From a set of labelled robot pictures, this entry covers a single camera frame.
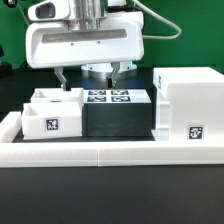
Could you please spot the white rear drawer box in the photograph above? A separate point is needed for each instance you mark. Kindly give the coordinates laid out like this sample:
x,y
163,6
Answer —
x,y
49,95

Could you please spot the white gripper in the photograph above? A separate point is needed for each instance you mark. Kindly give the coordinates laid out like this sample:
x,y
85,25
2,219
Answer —
x,y
77,32

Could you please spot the white U-shaped fence frame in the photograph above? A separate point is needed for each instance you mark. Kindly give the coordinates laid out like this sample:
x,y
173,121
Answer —
x,y
101,154

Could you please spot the black device at left edge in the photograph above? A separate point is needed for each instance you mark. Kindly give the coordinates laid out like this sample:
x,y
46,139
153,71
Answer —
x,y
5,67

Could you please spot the white front drawer box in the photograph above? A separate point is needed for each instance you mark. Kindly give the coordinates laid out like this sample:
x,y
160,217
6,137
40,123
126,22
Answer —
x,y
51,120

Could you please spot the white marker tag plate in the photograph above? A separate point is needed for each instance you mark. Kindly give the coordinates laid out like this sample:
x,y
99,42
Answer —
x,y
116,96

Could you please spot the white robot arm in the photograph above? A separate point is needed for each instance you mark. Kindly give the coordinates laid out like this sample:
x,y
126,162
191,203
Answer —
x,y
110,68

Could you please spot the white drawer housing box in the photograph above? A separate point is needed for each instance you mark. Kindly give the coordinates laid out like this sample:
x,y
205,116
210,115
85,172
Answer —
x,y
189,104

